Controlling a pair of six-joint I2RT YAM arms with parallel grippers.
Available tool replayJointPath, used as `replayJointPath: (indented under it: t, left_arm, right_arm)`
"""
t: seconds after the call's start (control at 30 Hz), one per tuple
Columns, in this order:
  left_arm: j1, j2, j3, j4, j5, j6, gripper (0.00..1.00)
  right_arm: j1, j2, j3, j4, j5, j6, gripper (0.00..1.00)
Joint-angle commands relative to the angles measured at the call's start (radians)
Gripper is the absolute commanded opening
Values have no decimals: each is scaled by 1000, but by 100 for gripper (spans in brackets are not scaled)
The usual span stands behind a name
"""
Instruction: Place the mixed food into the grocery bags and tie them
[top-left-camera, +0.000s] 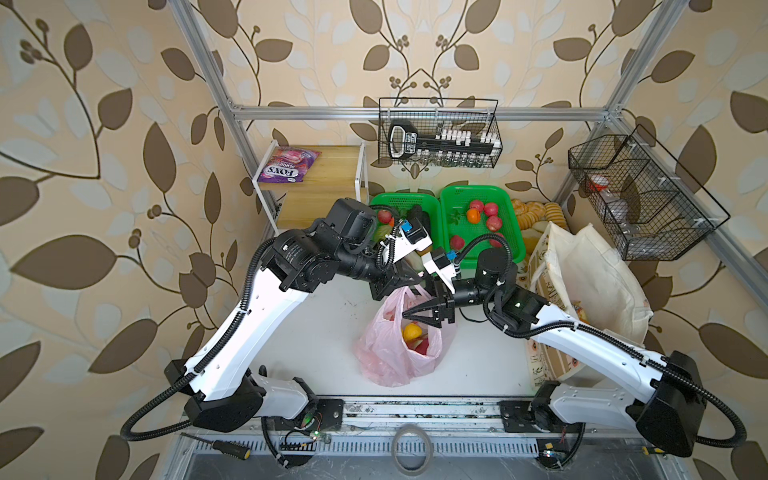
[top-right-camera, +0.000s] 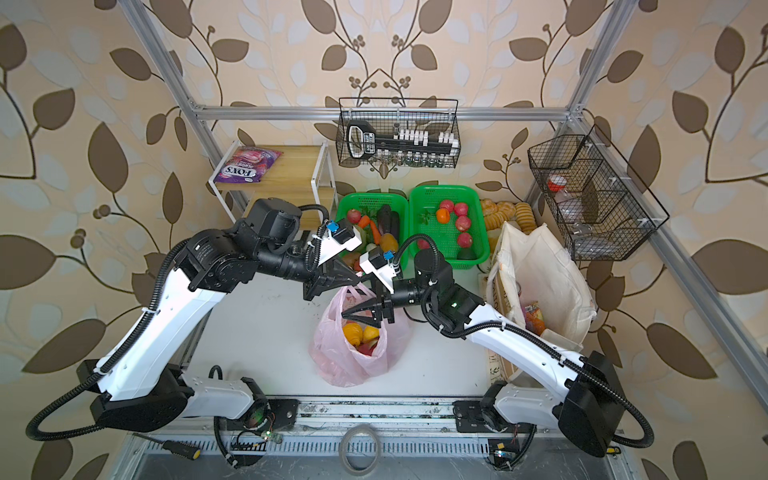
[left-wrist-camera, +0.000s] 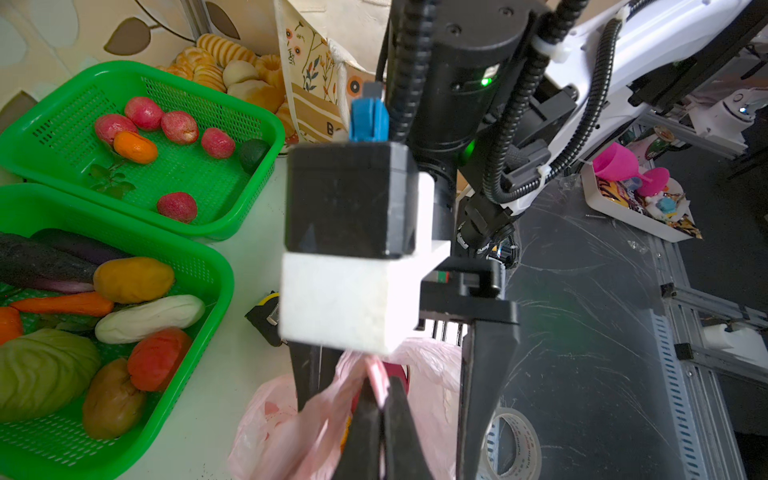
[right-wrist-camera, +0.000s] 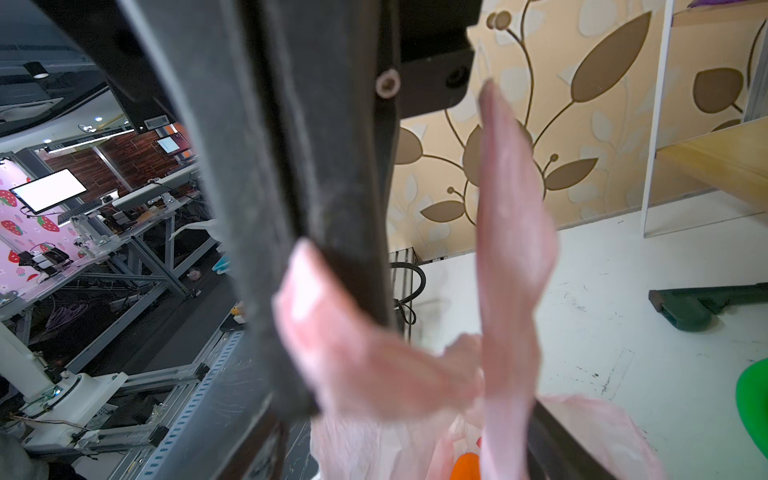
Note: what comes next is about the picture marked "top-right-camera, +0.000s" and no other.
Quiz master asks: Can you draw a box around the dark purple eggplant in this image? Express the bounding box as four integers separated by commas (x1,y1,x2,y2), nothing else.
376,204,401,241

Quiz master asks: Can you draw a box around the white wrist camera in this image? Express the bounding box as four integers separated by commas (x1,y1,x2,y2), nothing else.
359,246,398,294
318,218,362,265

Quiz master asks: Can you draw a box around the roll of clear tape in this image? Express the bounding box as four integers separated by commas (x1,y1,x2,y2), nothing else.
337,424,383,477

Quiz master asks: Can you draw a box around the yellow potato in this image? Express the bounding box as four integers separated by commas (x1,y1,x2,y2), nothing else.
379,233,399,252

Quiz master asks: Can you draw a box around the pink plastic bag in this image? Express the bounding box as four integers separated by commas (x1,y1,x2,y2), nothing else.
309,285,411,388

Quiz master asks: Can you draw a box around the orange carrot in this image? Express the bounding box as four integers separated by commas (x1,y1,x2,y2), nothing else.
358,215,381,245

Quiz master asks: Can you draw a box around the orange fruit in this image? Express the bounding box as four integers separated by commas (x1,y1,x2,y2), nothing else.
435,208,451,224

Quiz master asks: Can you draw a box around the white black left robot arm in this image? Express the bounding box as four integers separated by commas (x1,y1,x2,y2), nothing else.
26,198,361,441

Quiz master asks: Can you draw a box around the red capped plastic bottle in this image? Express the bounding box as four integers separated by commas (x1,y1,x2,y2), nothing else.
547,174,572,203

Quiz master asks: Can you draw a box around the black wire basket right wall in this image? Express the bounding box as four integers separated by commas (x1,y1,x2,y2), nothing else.
527,126,670,261

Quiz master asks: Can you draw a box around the black wire basket wall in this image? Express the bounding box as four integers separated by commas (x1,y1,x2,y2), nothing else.
527,126,670,261
335,95,461,175

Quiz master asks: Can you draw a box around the left green plastic basket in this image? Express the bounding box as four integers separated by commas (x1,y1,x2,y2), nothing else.
333,193,409,272

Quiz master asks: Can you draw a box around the green plastic basket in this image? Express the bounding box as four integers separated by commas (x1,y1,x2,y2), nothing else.
333,193,409,272
408,185,490,269

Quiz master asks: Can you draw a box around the red apple lower right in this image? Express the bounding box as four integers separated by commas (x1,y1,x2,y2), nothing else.
457,232,473,248

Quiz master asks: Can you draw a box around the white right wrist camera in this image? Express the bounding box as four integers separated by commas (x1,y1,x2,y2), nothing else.
359,246,398,294

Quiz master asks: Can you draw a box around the tray of bread rolls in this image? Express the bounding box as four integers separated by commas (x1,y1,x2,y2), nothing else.
481,199,537,239

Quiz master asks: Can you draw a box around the red apple middle right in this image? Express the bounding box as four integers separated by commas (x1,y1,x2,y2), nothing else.
455,215,472,232

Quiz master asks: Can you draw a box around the black yellow screwdriver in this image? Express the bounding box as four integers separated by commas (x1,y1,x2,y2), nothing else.
133,433,201,461

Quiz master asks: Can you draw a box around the right green plastic basket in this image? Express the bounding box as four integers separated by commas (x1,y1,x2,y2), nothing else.
408,185,490,269

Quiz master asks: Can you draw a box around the pink dragon fruit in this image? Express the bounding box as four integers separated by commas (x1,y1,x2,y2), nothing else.
356,339,378,356

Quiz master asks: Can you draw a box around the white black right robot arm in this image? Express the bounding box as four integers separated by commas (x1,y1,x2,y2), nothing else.
342,243,655,457

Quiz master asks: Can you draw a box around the yellow pear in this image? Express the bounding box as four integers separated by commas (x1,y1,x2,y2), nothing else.
342,322,364,348

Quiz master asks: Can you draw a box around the white wooden two-tier shelf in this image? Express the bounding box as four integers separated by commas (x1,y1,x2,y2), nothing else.
207,140,339,221

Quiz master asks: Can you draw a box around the cream canvas tote bag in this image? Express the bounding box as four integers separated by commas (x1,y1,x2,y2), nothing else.
478,222,597,352

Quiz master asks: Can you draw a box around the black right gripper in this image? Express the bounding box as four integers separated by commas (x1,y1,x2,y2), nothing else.
344,271,438,329

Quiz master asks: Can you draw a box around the dark green avocado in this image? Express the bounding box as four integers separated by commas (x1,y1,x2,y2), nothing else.
457,248,477,261

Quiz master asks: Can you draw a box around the red apple back right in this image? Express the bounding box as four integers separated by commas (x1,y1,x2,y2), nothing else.
454,202,469,216

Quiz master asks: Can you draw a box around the black wire basket back wall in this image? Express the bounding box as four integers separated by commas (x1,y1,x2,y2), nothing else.
335,95,461,175

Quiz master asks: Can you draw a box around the purple Fox's candy bag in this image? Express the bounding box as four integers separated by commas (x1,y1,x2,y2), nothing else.
214,147,283,184

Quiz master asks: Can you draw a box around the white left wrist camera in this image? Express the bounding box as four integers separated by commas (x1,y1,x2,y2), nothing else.
318,218,362,265

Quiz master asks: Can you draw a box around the yellow lemon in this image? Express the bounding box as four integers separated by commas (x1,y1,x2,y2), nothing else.
362,326,380,343

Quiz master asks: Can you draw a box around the orange Fox's candy bag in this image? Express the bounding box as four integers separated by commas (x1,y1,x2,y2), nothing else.
523,302,547,336

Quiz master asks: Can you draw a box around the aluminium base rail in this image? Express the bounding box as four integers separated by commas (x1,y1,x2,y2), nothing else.
107,397,641,479

